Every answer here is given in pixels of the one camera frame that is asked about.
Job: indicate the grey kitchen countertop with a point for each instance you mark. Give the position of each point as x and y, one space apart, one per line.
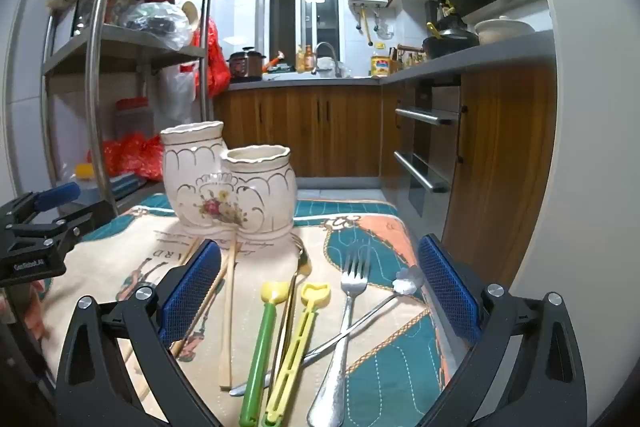
500 54

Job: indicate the red lidded plastic container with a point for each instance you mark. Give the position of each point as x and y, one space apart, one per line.
131 117

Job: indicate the built-in steel drawer appliance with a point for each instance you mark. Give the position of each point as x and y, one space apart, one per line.
432 142

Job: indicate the black wok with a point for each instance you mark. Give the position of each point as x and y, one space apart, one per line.
450 47

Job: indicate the wooden base cabinets under stove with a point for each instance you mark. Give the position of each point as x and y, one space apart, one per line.
500 167

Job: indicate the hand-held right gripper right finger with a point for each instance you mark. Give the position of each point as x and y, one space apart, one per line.
447 287

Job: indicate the wooden base cabinets under sink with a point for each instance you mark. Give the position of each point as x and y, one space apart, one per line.
300 132

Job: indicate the chrome sink faucet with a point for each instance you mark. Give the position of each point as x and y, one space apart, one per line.
327 44

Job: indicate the white ceramic pot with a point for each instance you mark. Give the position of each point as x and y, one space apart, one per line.
502 32

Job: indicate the dark red rice cooker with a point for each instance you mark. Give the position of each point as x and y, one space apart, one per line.
245 64

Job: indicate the silver metal fork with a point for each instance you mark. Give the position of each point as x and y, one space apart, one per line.
350 302

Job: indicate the metal shelf rack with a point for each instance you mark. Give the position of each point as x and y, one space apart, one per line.
97 57

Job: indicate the clear plastic bag dark contents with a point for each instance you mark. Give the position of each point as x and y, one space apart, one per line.
155 24

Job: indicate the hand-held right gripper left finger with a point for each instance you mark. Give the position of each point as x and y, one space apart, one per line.
192 292

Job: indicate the kitchen window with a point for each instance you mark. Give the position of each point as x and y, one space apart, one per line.
282 7

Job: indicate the printed teal and peach mat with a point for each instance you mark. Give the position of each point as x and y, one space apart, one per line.
380 357

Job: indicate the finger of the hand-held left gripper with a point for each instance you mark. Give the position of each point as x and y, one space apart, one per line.
60 195
85 216

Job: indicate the yellow oil bottle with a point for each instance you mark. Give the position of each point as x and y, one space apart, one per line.
380 66

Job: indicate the yellow plastic scoop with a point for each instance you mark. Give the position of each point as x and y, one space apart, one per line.
314 297

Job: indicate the amber sauce bottle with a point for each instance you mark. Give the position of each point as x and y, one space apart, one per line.
309 58
300 59

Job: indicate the cream plastic cup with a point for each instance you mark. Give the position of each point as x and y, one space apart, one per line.
190 13

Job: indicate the hanging red plastic bag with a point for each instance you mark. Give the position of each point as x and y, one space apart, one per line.
214 57

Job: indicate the person's left hand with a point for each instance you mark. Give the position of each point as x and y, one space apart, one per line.
37 309

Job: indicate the white plastic bag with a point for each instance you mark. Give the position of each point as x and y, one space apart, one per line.
177 89

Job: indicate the cream double ceramic utensil holder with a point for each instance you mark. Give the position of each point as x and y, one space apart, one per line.
250 197

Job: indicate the wooden condiment rack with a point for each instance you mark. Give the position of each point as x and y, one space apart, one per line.
407 58

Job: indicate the small yellow object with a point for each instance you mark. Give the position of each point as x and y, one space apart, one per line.
84 170

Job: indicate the silver flower bowl spoon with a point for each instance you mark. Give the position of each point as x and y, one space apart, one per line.
407 285

